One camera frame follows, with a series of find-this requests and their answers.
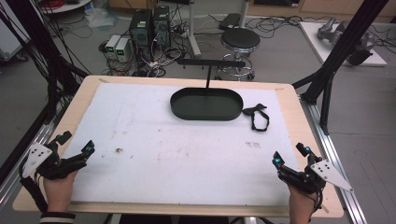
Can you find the black oval tray stand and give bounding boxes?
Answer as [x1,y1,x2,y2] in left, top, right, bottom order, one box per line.
[169,58,247,122]

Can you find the round white table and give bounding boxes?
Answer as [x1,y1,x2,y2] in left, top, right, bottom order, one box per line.
[39,0,93,15]

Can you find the large black computer tower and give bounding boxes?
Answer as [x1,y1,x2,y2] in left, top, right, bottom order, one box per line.
[128,8,154,63]

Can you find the aluminium table rail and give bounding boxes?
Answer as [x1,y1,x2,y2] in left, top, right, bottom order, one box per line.
[298,94,369,224]
[0,94,74,211]

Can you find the white table mat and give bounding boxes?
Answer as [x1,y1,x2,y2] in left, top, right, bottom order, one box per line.
[63,81,301,208]

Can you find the clear plastic bag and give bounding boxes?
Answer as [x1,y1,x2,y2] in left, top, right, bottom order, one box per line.
[84,7,120,30]

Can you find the black bow hair band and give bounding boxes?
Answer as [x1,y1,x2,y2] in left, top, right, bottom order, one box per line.
[241,103,271,133]

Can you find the white power supply box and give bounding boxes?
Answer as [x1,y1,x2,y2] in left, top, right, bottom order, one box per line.
[114,36,133,63]
[105,34,121,60]

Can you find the person's right hand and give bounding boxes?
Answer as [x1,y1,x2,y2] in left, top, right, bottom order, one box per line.
[288,185,318,224]

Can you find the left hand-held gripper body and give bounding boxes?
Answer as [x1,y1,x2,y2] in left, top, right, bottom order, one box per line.
[21,141,88,181]

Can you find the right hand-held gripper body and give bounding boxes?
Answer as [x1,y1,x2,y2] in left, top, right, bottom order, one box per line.
[287,159,355,195]

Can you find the black flat box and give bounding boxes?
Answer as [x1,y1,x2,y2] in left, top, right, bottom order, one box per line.
[218,12,243,32]

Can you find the black round stool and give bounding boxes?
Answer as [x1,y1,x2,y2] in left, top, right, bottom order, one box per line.
[214,27,262,82]

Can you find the white floor board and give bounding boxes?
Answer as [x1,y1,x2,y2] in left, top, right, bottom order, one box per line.
[298,21,389,68]

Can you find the slim black computer tower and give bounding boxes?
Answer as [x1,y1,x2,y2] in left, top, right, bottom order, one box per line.
[151,5,172,49]

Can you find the white table leg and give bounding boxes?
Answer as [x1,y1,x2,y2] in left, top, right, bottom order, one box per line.
[186,0,203,59]

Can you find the person's left hand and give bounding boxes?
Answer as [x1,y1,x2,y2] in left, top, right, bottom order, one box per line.
[42,170,79,214]

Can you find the black frame post with cables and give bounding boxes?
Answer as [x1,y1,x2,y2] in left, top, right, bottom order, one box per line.
[0,0,90,125]

